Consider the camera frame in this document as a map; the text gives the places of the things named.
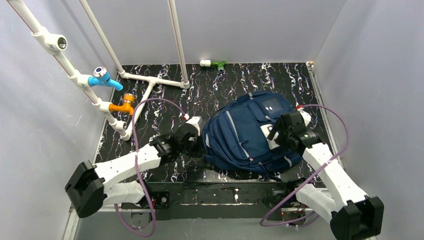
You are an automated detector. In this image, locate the navy blue backpack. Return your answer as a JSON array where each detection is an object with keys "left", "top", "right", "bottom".
[{"left": 201, "top": 91, "right": 303, "bottom": 174}]

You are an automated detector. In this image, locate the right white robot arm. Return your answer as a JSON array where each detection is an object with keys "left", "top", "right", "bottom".
[{"left": 261, "top": 109, "right": 384, "bottom": 240}]

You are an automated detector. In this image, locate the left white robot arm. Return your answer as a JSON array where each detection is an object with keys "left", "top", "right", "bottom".
[{"left": 64, "top": 116, "right": 203, "bottom": 218}]

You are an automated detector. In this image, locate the orange plastic tap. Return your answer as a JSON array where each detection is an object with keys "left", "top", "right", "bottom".
[{"left": 108, "top": 93, "right": 136, "bottom": 117}]

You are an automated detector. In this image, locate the green white pipe fitting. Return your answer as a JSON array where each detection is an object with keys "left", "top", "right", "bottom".
[{"left": 199, "top": 59, "right": 227, "bottom": 74}]

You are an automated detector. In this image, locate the blue plastic tap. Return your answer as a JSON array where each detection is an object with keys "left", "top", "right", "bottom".
[{"left": 87, "top": 66, "right": 123, "bottom": 91}]

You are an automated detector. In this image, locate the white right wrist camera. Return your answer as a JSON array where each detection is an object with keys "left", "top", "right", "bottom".
[{"left": 296, "top": 105, "right": 312, "bottom": 127}]

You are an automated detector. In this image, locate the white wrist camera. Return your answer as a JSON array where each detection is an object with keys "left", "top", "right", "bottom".
[
  {"left": 296, "top": 105, "right": 312, "bottom": 127},
  {"left": 185, "top": 116, "right": 205, "bottom": 136}
]

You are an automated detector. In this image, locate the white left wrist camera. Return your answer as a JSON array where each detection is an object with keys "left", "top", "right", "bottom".
[{"left": 185, "top": 116, "right": 205, "bottom": 136}]

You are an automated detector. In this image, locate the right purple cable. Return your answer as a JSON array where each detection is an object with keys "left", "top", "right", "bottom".
[{"left": 259, "top": 103, "right": 351, "bottom": 229}]

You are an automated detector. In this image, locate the purple cable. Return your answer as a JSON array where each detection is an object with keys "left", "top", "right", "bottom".
[
  {"left": 113, "top": 97, "right": 190, "bottom": 238},
  {"left": 259, "top": 103, "right": 351, "bottom": 229}
]

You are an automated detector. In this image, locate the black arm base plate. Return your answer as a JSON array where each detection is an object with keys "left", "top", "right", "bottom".
[{"left": 119, "top": 181, "right": 332, "bottom": 222}]

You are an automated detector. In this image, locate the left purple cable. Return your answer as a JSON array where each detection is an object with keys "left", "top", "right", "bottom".
[{"left": 113, "top": 97, "right": 190, "bottom": 238}]

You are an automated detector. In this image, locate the aluminium rail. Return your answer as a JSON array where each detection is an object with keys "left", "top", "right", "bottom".
[{"left": 62, "top": 188, "right": 345, "bottom": 240}]

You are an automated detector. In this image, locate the white pvc pipe frame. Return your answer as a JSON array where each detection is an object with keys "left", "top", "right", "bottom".
[{"left": 6, "top": 0, "right": 192, "bottom": 142}]

